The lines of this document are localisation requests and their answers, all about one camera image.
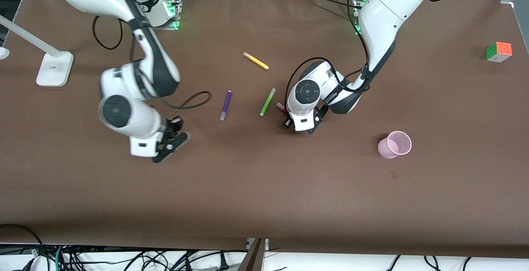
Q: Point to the colourful puzzle cube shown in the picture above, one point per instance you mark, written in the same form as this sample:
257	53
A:
498	54

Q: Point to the pink mesh cup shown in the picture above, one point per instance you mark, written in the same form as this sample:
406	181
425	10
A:
386	149

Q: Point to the pink marker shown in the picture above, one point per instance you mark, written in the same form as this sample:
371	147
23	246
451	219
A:
281	106

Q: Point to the green marker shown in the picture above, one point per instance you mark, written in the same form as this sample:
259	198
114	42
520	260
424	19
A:
267	102

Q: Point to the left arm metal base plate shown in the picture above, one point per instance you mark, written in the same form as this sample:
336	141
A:
356	25

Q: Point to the yellow marker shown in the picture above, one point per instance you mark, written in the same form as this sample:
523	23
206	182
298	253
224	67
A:
257	61

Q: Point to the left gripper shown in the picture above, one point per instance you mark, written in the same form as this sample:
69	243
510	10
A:
286	122

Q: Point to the purple marker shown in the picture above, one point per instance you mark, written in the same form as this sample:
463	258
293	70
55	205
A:
226	103

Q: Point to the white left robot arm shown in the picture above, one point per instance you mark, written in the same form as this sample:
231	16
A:
384	15

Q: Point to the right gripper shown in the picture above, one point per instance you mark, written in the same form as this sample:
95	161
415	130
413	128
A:
175	124

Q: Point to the white round object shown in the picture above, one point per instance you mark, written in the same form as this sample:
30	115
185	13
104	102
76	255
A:
3	53

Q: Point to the black power plug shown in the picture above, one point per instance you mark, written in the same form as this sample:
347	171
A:
224	262

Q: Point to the aluminium table leg profile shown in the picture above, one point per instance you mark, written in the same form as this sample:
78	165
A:
254	258

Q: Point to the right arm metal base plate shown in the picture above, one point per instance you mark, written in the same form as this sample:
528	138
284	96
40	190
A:
171	25

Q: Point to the brown table cover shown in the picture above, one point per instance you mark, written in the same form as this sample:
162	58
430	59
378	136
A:
264	188

